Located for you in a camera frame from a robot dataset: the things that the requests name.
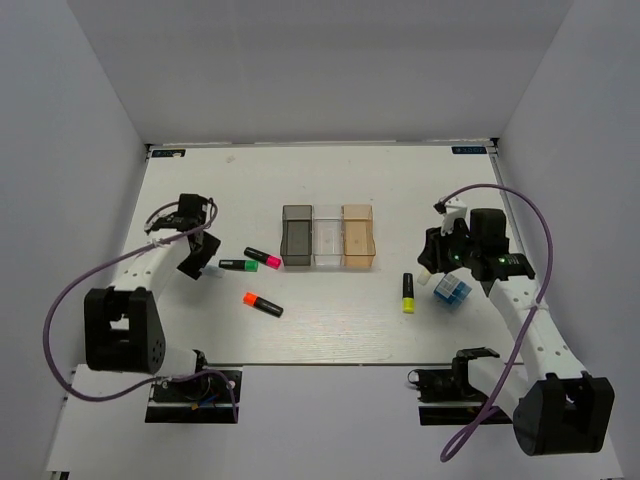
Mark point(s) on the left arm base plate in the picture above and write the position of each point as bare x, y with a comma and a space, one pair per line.
206, 400

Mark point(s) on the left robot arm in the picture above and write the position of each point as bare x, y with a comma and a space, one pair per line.
122, 325

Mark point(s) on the green highlighter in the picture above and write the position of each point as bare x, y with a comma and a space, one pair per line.
238, 265

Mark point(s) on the blue pin box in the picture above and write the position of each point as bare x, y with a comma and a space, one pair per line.
452, 291

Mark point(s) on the corner label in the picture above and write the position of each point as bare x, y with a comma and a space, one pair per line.
468, 150
168, 153

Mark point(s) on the pink highlighter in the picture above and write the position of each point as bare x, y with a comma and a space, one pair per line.
263, 257

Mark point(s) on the yellow eraser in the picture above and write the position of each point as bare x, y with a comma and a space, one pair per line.
424, 277

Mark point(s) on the grey transparent container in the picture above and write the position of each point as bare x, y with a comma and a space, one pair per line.
297, 236

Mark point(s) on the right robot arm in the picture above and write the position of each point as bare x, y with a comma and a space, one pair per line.
556, 407

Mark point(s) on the orange transparent container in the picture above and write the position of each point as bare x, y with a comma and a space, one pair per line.
359, 248

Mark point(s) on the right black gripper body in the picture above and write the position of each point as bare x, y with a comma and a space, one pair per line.
460, 246

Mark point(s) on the yellow highlighter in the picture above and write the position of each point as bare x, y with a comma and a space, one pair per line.
408, 300

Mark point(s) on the orange highlighter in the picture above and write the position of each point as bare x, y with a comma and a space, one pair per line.
262, 305

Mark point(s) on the blue eraser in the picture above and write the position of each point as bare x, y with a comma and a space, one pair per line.
213, 271

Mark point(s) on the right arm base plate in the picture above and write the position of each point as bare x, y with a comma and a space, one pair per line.
460, 405

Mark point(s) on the clear transparent container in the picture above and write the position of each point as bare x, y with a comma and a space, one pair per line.
327, 236

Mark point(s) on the left corner label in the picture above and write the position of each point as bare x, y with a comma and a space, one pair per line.
168, 153

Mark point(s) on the right corner label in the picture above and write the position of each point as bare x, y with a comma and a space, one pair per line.
468, 150

